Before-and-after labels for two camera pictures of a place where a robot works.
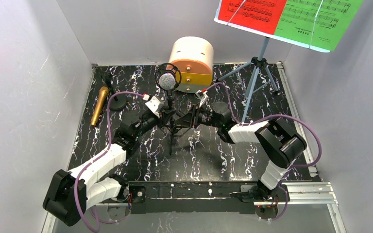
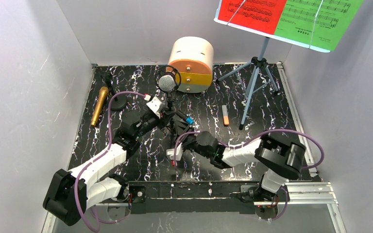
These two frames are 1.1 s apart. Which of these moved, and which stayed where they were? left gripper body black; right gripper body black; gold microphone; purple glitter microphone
Moved: right gripper body black
Stayed: left gripper body black; gold microphone; purple glitter microphone
